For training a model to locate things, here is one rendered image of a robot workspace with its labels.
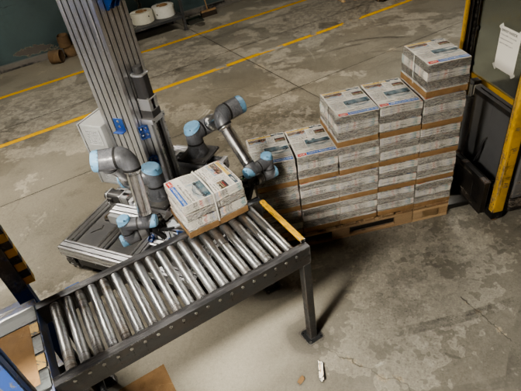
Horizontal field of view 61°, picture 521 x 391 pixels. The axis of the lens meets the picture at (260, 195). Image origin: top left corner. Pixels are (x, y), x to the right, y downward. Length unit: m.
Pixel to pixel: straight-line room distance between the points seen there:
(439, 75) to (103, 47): 2.01
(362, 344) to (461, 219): 1.39
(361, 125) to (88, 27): 1.72
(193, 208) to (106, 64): 0.96
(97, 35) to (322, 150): 1.52
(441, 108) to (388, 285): 1.24
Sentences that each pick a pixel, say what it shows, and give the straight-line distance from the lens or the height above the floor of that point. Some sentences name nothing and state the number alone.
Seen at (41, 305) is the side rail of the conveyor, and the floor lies 0.80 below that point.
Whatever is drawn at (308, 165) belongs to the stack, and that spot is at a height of 0.74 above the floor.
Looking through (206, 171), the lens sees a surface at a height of 1.03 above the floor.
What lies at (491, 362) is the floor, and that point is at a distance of 3.02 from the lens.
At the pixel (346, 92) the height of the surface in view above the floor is 1.07.
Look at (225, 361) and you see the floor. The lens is 2.97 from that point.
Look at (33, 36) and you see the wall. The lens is 9.00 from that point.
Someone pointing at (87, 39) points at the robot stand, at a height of 1.77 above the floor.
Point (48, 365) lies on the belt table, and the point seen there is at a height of 0.79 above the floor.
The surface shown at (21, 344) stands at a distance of 2.47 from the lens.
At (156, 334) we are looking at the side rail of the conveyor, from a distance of 2.21.
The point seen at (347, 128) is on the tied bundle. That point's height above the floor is 0.97.
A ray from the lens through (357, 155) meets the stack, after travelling 3.11.
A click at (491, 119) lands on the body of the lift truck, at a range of 3.81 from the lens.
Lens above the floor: 2.48
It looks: 38 degrees down
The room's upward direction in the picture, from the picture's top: 10 degrees counter-clockwise
